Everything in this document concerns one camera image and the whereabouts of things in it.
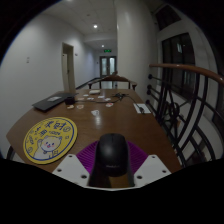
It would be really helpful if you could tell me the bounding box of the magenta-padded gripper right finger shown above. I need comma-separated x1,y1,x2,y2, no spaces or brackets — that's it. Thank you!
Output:
126,139,172,188

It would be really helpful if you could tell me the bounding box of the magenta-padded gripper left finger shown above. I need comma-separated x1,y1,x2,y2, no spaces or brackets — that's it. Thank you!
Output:
52,139,101,188

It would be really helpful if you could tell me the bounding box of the black computer mouse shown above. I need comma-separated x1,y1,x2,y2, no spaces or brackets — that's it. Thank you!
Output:
95,132,130,178

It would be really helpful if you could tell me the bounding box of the round yellow cartoon mouse pad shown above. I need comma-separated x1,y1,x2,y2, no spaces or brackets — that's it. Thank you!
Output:
22,116,78,165

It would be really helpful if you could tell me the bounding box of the white notepad with pen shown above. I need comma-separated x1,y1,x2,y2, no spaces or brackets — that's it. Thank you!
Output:
133,102,152,115

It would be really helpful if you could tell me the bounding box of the small black box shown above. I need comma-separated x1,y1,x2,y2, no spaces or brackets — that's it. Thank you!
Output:
64,96,76,106

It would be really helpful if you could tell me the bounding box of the black closed laptop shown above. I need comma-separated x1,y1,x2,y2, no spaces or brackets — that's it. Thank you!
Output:
31,92,76,112

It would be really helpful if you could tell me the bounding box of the wooden armchair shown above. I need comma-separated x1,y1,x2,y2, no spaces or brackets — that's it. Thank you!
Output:
87,73,138,91

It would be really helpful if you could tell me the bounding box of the open white side door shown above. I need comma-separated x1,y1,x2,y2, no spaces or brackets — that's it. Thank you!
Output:
61,42,76,94

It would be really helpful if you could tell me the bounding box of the wooden-topped black metal railing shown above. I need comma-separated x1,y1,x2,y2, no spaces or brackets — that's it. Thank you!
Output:
146,63,224,168

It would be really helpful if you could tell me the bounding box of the dark framed window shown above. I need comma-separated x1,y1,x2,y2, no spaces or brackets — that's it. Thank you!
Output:
161,32,198,101

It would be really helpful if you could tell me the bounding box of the glass double door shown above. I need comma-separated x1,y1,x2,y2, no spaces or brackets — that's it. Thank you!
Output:
99,55,118,78

